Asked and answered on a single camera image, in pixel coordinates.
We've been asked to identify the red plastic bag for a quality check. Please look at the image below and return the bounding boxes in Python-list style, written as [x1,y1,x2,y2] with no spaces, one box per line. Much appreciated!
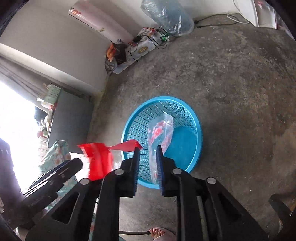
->
[78,140,143,181]

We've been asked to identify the clear printed plastic bag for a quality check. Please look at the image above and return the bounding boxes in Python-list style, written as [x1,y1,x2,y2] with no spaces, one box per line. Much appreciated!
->
[147,112,174,185]

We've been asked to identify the floral quilt covered table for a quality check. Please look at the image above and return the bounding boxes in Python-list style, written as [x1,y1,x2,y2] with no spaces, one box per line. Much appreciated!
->
[39,141,77,211]

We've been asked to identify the person's foot in sandal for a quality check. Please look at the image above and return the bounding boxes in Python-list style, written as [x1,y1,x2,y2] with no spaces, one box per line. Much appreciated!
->
[149,227,177,241]

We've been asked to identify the grey cabinet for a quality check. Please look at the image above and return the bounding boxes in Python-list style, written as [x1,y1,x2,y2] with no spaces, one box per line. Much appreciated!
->
[48,90,93,154]

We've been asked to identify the blue plastic laundry basket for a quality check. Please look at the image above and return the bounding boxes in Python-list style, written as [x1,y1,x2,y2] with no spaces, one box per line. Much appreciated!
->
[121,96,203,189]

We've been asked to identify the large clear water jug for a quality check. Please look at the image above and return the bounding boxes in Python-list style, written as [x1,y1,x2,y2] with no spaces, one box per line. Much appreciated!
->
[140,0,195,37]

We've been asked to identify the floral rolled mat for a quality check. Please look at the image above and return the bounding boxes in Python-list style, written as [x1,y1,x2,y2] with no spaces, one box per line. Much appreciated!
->
[68,1,133,44]

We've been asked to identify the white appliance top right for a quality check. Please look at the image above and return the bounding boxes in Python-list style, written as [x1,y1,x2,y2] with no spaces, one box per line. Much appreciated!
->
[233,0,278,30]

